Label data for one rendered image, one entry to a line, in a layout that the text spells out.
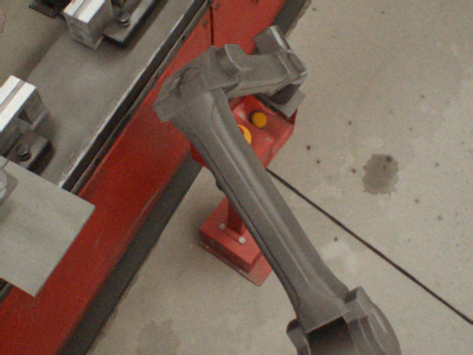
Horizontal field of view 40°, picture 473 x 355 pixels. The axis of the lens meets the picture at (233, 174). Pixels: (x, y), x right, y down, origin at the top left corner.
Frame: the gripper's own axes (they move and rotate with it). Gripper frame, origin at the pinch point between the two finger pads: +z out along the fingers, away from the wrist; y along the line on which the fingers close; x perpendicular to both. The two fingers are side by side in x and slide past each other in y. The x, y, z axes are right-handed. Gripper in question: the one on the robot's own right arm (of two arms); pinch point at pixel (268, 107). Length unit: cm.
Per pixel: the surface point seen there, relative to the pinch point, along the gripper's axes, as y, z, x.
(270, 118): -1.9, 9.5, -2.9
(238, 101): 6.7, 11.8, -2.1
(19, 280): 13, -17, 61
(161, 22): 30.2, 0.2, -0.2
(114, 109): 24.3, -1.5, 23.0
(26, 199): 22, -15, 50
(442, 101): -45, 72, -81
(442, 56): -36, 74, -99
